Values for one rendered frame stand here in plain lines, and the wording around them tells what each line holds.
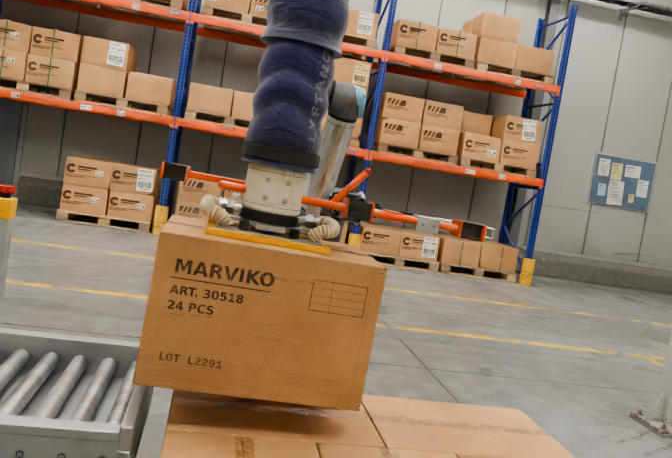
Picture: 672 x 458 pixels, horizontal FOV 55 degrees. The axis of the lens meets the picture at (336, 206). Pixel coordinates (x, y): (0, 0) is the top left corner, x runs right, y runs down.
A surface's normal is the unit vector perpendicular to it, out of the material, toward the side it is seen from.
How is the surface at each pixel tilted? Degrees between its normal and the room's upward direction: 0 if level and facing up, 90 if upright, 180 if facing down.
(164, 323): 90
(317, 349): 90
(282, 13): 99
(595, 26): 90
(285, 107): 74
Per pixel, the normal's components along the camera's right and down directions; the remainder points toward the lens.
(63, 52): 0.19, 0.13
